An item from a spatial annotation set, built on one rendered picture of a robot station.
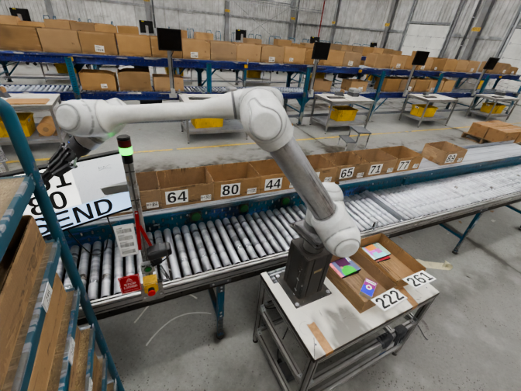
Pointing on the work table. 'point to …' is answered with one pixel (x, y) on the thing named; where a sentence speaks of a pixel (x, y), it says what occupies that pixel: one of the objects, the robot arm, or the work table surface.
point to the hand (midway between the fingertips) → (45, 176)
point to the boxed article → (367, 288)
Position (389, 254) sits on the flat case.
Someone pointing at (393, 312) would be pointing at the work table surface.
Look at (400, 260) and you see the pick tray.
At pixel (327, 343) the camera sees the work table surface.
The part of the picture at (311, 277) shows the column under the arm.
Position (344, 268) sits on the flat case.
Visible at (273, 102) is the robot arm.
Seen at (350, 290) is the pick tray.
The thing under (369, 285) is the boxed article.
